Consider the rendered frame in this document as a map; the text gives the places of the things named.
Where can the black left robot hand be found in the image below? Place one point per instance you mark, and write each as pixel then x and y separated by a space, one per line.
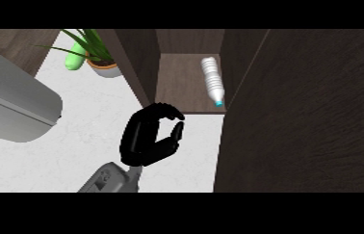
pixel 144 141

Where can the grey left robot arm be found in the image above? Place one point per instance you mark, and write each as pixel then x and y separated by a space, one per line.
pixel 110 180

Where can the dark wooden cabinet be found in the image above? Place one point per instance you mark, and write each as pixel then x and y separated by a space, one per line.
pixel 184 80

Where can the clear plastic water bottle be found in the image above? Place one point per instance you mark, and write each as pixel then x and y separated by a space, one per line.
pixel 212 79

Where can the dark wooden cabinet door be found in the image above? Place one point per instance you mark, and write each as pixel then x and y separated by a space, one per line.
pixel 296 112

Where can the grey appliance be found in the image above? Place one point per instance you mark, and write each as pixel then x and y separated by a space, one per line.
pixel 23 106

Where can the potted green plant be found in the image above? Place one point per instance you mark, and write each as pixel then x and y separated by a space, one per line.
pixel 97 56

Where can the green cucumber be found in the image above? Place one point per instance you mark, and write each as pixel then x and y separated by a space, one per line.
pixel 73 58

